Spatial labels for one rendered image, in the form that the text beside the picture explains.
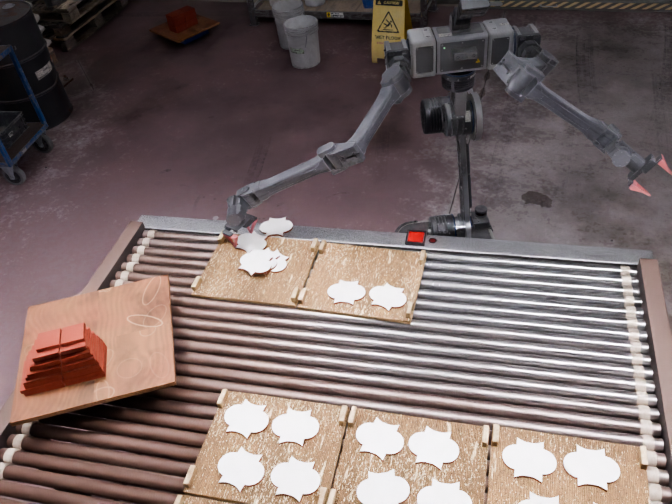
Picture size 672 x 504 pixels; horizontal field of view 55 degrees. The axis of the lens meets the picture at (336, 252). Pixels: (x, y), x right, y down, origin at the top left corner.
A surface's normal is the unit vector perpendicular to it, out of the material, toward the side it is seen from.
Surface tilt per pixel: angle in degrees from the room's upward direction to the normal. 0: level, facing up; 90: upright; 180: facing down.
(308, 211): 0
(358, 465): 0
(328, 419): 0
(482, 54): 90
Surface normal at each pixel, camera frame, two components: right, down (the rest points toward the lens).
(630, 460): -0.10, -0.73
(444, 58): 0.05, 0.67
